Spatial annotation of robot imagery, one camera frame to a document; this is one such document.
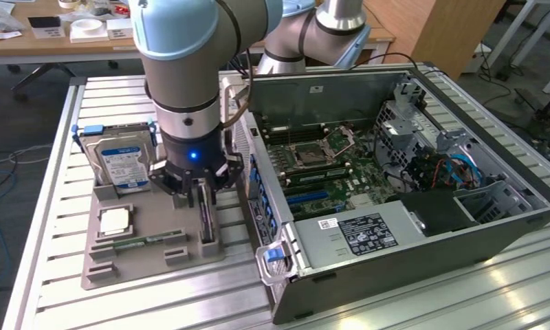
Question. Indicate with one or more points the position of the grey parts rack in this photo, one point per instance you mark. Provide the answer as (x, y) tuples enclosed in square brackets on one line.
[(151, 223)]

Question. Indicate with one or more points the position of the green RAM stick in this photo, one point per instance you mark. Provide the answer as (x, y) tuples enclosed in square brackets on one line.
[(133, 242)]

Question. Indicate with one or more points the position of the blue case latch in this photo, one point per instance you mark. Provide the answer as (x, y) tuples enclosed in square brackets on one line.
[(272, 256)]

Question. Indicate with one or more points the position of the silver CPU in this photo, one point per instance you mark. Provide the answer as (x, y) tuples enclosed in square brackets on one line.
[(115, 221)]

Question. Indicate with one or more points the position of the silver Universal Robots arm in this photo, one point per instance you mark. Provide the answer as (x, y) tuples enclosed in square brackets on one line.
[(183, 68)]

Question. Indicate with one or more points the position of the black installed RAM stick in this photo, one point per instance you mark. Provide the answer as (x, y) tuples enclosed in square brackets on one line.
[(316, 175)]

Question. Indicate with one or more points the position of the CPU socket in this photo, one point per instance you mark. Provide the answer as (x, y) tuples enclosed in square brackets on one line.
[(309, 154)]

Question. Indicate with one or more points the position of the open black PC case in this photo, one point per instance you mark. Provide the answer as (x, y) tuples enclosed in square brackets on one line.
[(394, 268)]

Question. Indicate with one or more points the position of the white box with black top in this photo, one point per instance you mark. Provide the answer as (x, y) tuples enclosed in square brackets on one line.
[(48, 29)]

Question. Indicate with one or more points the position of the graphics card with metal bracket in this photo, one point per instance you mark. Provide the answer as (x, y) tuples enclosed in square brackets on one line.
[(207, 220)]

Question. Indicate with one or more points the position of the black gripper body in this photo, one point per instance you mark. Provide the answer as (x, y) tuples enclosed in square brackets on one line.
[(192, 148)]

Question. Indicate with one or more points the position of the flat white box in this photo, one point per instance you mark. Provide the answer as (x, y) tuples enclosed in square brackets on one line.
[(89, 38)]

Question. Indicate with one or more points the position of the blue expansion slot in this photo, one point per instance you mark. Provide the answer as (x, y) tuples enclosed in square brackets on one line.
[(309, 196)]

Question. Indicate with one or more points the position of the black chair base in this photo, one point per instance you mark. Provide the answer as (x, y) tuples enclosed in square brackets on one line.
[(20, 91)]

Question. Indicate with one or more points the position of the metal socket cover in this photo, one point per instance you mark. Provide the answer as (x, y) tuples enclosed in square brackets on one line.
[(338, 139)]

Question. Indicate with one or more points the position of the white label card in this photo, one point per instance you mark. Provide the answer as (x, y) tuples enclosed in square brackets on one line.
[(4, 35)]

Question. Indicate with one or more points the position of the red packet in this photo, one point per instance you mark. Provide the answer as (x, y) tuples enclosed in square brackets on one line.
[(121, 10)]

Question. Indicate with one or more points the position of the clear plastic bag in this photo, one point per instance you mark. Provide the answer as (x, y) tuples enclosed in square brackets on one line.
[(0, 15)]

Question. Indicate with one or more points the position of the perforated metal drive cage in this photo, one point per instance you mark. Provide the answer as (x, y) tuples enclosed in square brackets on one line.
[(404, 134)]

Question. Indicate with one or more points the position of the green motherboard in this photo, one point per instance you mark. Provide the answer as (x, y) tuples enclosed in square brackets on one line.
[(362, 178)]

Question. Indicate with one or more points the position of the hard disk in blue caddy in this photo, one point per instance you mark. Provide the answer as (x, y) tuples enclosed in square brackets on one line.
[(121, 165)]

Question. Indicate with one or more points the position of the plain white box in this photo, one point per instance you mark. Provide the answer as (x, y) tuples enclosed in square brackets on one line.
[(119, 29)]

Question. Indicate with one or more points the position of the grey power supply unit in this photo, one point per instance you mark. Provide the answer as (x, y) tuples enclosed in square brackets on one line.
[(321, 247)]

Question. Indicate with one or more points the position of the white tape roll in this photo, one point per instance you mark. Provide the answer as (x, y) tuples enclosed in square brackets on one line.
[(85, 25)]

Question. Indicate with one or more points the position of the wooden desk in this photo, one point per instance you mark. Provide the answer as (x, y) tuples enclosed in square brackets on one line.
[(51, 46)]

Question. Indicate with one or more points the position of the grey metal disk bay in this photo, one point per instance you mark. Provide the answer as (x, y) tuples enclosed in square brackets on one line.
[(500, 199)]

